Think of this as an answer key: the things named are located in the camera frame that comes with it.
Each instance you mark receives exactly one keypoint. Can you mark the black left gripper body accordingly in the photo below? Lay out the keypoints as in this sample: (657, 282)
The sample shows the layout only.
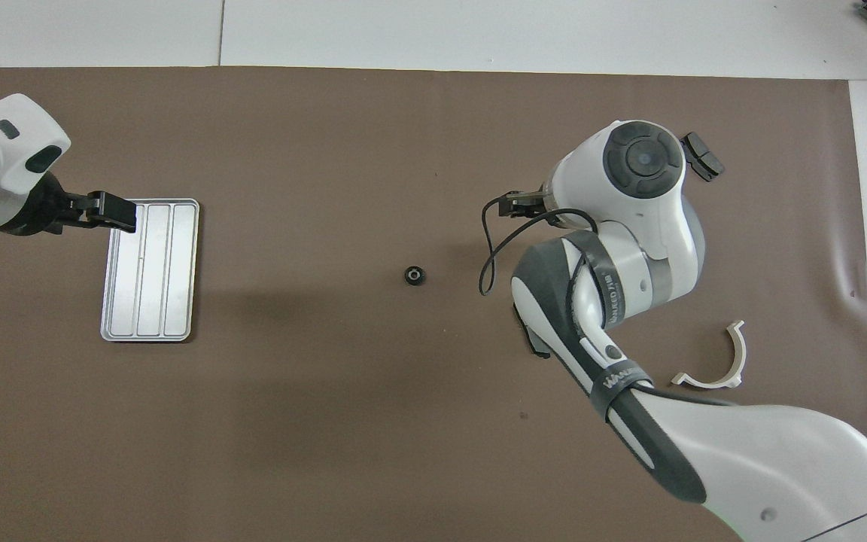
(38, 207)

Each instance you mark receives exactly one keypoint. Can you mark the black bearing gear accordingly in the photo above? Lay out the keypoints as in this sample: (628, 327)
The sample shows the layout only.
(414, 275)

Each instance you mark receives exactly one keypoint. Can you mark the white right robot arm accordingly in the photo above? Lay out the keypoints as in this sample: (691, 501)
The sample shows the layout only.
(644, 218)

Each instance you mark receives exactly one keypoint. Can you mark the silver metal tray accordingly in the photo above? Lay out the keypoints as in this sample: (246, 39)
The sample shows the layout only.
(151, 278)

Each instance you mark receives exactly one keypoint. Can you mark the brown table mat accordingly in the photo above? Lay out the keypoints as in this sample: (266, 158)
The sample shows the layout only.
(328, 414)

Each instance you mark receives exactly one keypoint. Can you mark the dark grey brake pad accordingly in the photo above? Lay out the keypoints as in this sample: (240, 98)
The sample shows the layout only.
(707, 162)

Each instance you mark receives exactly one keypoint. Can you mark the white curved plastic bracket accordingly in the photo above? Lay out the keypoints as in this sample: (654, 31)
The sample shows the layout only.
(739, 350)

